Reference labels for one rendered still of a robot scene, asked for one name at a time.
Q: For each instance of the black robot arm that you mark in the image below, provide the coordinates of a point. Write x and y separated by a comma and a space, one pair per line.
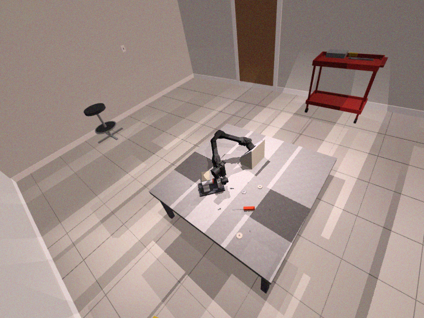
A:
220, 166

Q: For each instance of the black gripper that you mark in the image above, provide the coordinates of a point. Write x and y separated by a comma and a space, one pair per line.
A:
224, 179

